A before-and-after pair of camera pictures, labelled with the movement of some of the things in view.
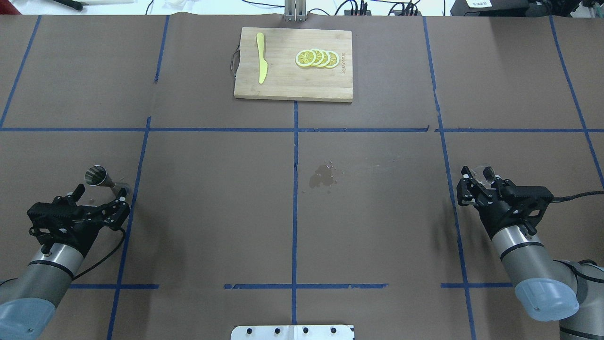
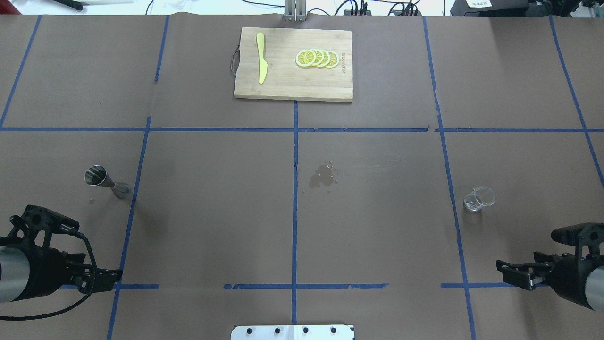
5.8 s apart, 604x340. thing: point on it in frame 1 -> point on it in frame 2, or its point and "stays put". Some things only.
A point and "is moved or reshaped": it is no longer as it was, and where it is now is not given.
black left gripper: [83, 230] -> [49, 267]
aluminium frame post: [295, 11] stays put
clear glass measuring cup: [485, 174] is moved or reshaped
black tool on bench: [76, 4] stays put
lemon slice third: [326, 59] stays put
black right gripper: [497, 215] -> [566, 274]
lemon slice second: [319, 57] stays put
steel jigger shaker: [96, 175] stays put
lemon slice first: [305, 58] stays put
